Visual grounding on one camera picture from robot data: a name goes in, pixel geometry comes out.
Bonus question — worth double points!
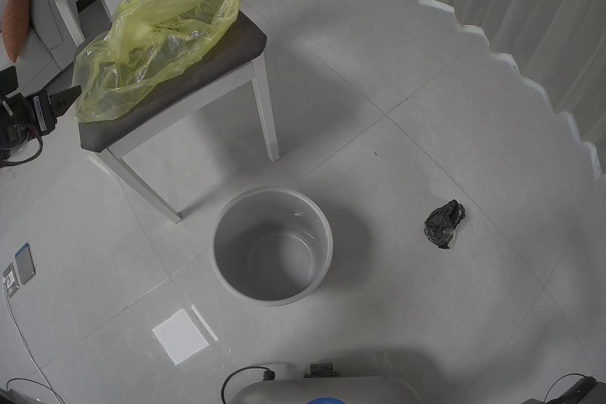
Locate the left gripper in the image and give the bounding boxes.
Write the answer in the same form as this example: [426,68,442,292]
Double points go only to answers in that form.
[9,84,82,139]

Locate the yellow plastic bag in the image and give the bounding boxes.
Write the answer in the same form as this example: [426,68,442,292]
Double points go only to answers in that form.
[72,0,241,124]

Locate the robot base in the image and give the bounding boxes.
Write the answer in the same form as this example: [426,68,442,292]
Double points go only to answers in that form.
[236,362,418,404]

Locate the white trash bin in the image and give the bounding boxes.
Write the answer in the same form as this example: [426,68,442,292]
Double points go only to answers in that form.
[210,186,334,307]

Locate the crumpled black plastic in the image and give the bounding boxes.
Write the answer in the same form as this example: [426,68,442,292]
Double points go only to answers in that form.
[423,199,467,251]

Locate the pale grey sofa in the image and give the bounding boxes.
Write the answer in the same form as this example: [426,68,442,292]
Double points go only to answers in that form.
[0,0,83,135]

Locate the orange cushion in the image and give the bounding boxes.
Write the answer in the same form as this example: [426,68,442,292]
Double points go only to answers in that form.
[2,0,35,63]

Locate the white chair grey seat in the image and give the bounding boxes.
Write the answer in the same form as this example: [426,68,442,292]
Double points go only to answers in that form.
[31,0,281,224]

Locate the white cable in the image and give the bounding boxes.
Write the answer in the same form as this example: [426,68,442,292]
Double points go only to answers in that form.
[2,281,60,404]

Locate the black cable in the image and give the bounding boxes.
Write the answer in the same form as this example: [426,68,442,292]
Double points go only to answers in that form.
[221,364,285,404]
[0,376,67,404]
[544,373,590,404]

